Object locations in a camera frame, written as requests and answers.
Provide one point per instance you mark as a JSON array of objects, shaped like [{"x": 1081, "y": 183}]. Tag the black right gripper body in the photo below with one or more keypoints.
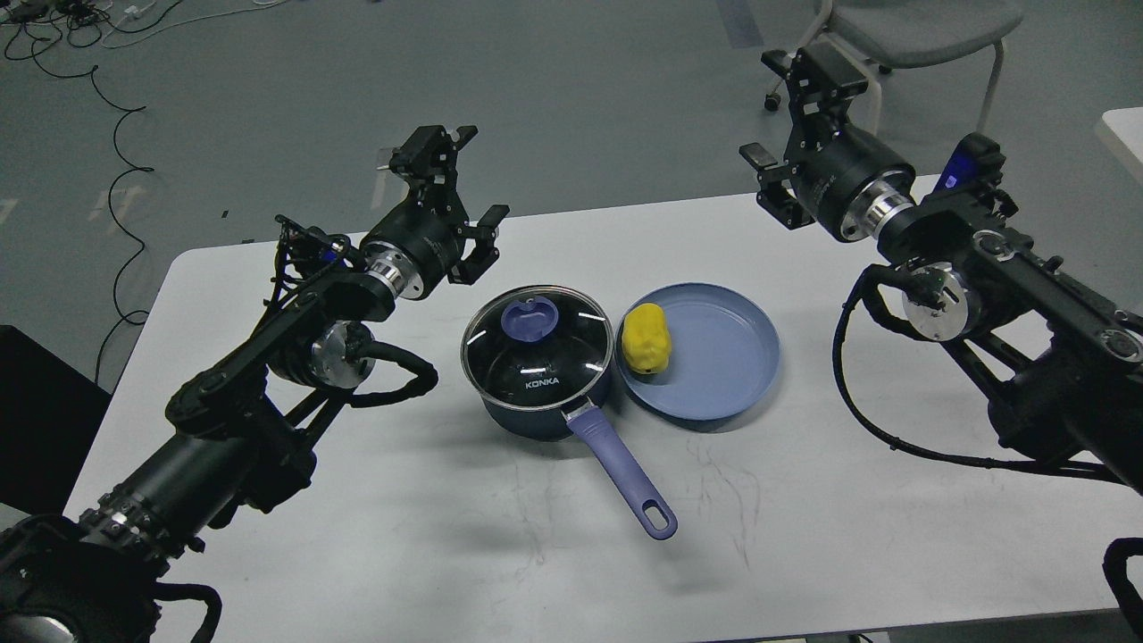
[{"x": 834, "y": 167}]

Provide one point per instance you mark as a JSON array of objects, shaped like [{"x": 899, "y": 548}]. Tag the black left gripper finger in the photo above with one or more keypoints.
[
  {"x": 428, "y": 158},
  {"x": 468, "y": 269}
]

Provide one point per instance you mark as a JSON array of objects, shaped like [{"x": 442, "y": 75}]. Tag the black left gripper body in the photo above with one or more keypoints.
[{"x": 424, "y": 236}]

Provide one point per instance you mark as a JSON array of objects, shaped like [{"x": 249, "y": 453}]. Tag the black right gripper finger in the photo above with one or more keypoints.
[
  {"x": 821, "y": 83},
  {"x": 775, "y": 182}
]

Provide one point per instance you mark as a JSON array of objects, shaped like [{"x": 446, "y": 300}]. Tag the glass lid purple knob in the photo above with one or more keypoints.
[{"x": 537, "y": 347}]

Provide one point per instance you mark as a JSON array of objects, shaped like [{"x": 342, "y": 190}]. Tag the yellow potato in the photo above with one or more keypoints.
[{"x": 646, "y": 341}]

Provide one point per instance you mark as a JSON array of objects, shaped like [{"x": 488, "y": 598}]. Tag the dark blue pot purple handle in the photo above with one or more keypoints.
[{"x": 584, "y": 418}]

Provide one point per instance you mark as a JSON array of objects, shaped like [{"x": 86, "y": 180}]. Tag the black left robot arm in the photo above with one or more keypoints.
[{"x": 246, "y": 428}]

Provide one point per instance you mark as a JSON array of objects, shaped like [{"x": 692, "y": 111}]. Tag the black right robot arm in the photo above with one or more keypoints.
[{"x": 1058, "y": 363}]

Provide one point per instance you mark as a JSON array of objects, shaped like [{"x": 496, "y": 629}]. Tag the grey chair on casters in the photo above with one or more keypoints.
[{"x": 897, "y": 35}]

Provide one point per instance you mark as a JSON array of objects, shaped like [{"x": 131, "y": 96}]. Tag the blue round plate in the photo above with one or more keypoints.
[{"x": 725, "y": 354}]

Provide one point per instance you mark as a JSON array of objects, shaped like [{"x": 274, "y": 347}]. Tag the black box at left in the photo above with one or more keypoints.
[{"x": 50, "y": 416}]

